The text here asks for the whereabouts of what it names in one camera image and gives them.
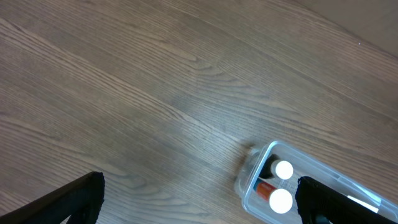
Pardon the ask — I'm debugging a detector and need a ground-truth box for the dark bottle white cap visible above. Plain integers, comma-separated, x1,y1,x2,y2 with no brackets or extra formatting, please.
259,154,294,180

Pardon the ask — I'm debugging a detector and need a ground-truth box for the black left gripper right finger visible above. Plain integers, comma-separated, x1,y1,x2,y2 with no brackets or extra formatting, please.
295,176,396,224

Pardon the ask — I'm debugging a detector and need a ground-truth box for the clear plastic container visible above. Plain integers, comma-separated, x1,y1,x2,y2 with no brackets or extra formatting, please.
234,141,397,223

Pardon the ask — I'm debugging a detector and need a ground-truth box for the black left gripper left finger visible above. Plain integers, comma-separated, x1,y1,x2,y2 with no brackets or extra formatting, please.
1,172,105,224

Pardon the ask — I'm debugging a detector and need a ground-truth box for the orange tube white cap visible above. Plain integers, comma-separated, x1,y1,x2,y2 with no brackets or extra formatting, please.
253,179,293,214

